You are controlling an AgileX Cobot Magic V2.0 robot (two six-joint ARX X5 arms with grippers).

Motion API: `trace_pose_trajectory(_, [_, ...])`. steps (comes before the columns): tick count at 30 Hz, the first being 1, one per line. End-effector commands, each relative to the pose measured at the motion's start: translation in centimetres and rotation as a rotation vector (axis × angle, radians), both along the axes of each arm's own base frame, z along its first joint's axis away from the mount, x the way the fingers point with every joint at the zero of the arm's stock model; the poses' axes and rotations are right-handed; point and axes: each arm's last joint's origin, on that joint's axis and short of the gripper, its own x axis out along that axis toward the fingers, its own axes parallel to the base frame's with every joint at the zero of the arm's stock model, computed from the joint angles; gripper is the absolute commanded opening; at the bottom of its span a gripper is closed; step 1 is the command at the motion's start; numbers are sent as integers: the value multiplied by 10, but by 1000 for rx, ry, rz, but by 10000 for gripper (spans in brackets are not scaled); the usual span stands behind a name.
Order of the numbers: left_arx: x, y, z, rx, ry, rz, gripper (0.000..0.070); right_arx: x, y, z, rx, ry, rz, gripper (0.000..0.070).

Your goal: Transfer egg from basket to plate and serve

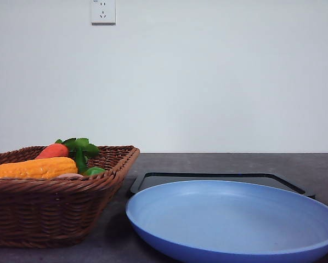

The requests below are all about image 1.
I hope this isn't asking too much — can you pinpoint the black tray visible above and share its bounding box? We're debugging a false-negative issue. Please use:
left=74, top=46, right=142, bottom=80
left=130, top=173, right=316, bottom=199

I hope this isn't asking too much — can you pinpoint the green toy vegetable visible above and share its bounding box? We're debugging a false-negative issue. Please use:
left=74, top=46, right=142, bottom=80
left=84, top=167, right=105, bottom=176

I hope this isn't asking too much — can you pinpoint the blue plate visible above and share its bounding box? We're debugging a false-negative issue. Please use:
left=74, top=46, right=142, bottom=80
left=126, top=180, right=328, bottom=263

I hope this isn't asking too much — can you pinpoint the yellow toy corn cob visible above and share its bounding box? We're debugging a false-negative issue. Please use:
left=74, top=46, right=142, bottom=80
left=0, top=157, right=78, bottom=179

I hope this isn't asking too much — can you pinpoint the brown wicker basket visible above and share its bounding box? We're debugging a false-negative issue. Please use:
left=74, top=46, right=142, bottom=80
left=0, top=145, right=140, bottom=249

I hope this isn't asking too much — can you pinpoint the brown egg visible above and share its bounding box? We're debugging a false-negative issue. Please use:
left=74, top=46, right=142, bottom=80
left=55, top=173, right=86, bottom=180

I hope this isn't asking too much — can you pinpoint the orange toy carrot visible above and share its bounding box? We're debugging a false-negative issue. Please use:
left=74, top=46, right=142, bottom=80
left=35, top=143, right=69, bottom=159

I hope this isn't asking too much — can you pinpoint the white wall socket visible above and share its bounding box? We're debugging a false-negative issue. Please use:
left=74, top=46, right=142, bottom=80
left=91, top=0, right=116, bottom=26

